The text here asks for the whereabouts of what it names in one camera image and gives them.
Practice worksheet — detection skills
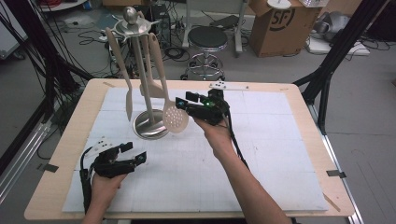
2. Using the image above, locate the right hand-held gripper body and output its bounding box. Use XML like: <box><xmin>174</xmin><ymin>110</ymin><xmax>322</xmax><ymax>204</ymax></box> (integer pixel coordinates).
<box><xmin>186</xmin><ymin>80</ymin><xmax>250</xmax><ymax>127</ymax></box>

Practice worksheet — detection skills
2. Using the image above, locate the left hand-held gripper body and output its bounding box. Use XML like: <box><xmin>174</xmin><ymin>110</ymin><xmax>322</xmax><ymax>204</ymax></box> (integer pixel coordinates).
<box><xmin>83</xmin><ymin>135</ymin><xmax>138</xmax><ymax>179</ymax></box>

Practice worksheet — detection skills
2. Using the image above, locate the beige skimmer spoon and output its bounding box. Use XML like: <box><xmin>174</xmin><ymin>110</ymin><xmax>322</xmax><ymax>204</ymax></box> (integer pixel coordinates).
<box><xmin>148</xmin><ymin>32</ymin><xmax>190</xmax><ymax>134</ymax></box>

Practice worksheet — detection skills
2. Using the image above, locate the beige slotted spatula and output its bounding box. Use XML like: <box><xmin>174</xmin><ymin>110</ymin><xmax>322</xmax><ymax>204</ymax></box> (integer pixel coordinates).
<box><xmin>138</xmin><ymin>10</ymin><xmax>167</xmax><ymax>100</ymax></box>

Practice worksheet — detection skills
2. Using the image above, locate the metal utensil stand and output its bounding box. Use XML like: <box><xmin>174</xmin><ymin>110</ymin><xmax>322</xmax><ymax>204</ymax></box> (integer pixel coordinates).
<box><xmin>111</xmin><ymin>6</ymin><xmax>171</xmax><ymax>140</ymax></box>

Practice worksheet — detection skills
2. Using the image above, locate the beige solid spatula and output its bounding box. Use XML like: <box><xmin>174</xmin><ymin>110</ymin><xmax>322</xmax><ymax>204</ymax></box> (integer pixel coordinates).
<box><xmin>105</xmin><ymin>26</ymin><xmax>134</xmax><ymax>122</ymax></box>

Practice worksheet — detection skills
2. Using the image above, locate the person's left hand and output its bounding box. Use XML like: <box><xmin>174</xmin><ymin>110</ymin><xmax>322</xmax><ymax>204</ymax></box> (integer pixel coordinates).
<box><xmin>91</xmin><ymin>172</ymin><xmax>128</xmax><ymax>207</ymax></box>

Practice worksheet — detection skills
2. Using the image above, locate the person's right hand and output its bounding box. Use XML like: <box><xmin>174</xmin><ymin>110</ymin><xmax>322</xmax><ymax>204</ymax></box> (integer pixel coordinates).
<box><xmin>192</xmin><ymin>117</ymin><xmax>240</xmax><ymax>161</ymax></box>

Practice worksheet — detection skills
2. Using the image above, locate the wooden table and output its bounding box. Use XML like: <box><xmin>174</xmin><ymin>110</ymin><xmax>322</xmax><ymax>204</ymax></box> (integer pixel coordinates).
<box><xmin>23</xmin><ymin>77</ymin><xmax>356</xmax><ymax>221</ymax></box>

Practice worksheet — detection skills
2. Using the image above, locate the white foam mat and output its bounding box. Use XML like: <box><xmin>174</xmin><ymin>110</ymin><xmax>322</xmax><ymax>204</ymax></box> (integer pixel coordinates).
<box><xmin>62</xmin><ymin>87</ymin><xmax>330</xmax><ymax>213</ymax></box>

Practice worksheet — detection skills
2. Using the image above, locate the black tape piece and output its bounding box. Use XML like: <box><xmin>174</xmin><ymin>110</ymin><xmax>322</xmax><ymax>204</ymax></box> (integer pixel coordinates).
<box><xmin>326</xmin><ymin>169</ymin><xmax>347</xmax><ymax>179</ymax></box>
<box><xmin>36</xmin><ymin>162</ymin><xmax>60</xmax><ymax>174</ymax></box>

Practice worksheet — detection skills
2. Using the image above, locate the black round stool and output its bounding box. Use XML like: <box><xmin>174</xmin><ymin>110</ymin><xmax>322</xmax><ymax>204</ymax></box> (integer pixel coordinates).
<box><xmin>180</xmin><ymin>25</ymin><xmax>229</xmax><ymax>82</ymax></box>

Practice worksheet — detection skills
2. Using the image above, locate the cardboard box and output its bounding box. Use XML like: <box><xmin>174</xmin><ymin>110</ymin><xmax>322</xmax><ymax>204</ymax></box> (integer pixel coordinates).
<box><xmin>248</xmin><ymin>0</ymin><xmax>321</xmax><ymax>59</ymax></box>

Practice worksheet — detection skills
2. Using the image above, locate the white round disc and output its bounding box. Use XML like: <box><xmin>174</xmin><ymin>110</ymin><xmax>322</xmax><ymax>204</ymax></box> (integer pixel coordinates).
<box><xmin>266</xmin><ymin>0</ymin><xmax>292</xmax><ymax>9</ymax></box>

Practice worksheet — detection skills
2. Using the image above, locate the grey appliance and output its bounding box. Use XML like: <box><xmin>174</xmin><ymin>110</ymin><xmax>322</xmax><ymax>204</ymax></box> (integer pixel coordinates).
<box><xmin>312</xmin><ymin>11</ymin><xmax>351</xmax><ymax>42</ymax></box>

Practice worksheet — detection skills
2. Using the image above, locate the left hand-held gripper cable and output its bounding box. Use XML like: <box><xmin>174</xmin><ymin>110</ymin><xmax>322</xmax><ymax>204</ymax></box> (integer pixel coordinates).
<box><xmin>78</xmin><ymin>148</ymin><xmax>93</xmax><ymax>214</ymax></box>

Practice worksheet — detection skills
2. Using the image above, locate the aluminium rail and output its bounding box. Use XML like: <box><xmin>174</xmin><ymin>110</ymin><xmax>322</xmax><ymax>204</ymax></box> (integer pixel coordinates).
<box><xmin>306</xmin><ymin>104</ymin><xmax>365</xmax><ymax>224</ymax></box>
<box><xmin>0</xmin><ymin>119</ymin><xmax>54</xmax><ymax>204</ymax></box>

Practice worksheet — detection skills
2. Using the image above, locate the black metal frame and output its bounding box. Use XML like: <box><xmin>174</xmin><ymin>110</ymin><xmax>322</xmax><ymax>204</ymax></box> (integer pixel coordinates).
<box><xmin>0</xmin><ymin>0</ymin><xmax>94</xmax><ymax>124</ymax></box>
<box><xmin>292</xmin><ymin>0</ymin><xmax>389</xmax><ymax>135</ymax></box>

